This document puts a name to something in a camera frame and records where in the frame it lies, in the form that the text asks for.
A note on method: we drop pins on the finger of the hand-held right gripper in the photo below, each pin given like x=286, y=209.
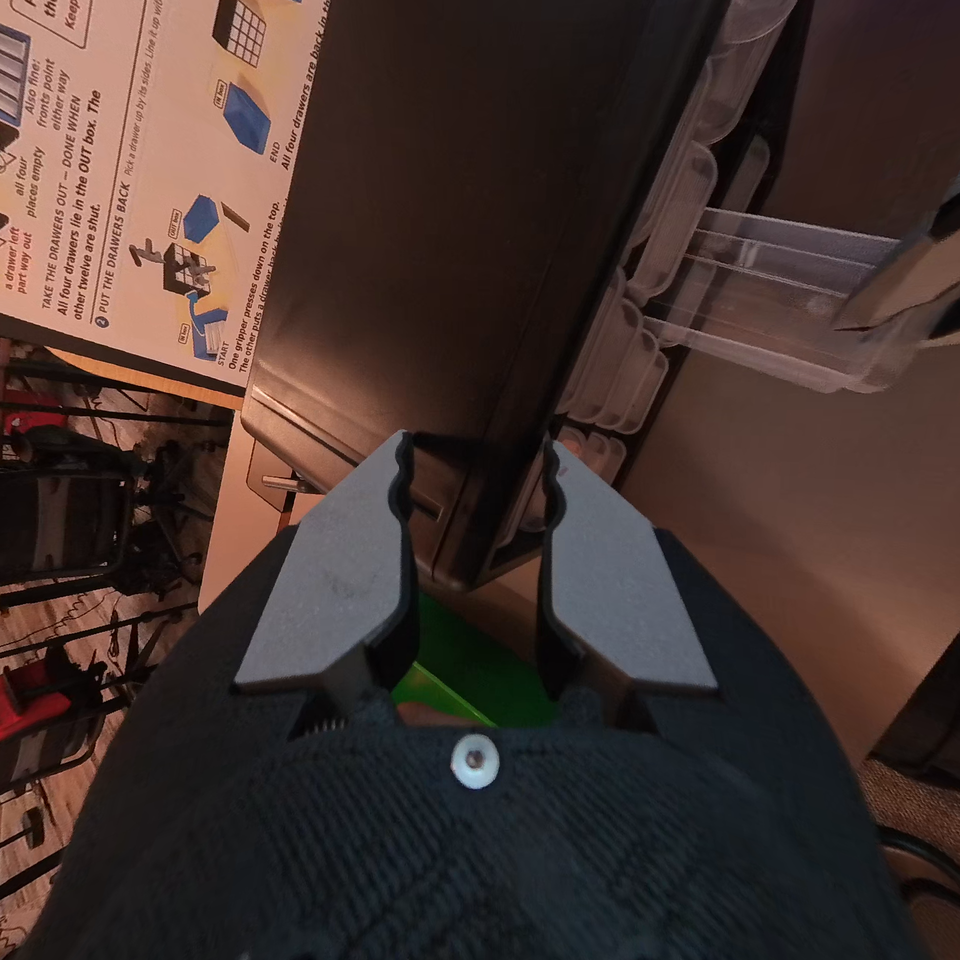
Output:
x=915, y=285

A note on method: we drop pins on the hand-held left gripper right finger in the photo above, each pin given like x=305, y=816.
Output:
x=622, y=600

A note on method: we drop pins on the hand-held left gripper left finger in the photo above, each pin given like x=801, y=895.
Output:
x=330, y=592

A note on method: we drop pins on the clear plastic drawer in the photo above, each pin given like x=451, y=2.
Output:
x=750, y=300

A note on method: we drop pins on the rows of clear drawers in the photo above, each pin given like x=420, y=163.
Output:
x=679, y=202

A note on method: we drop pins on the black drawer cabinet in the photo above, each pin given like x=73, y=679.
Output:
x=450, y=225

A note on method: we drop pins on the green plastic bin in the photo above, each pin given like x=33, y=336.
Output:
x=480, y=660

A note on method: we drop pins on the black office chair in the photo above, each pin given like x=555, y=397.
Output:
x=60, y=525

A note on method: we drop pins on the red container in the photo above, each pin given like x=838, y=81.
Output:
x=19, y=705

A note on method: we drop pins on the printed instruction poster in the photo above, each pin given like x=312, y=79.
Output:
x=150, y=150

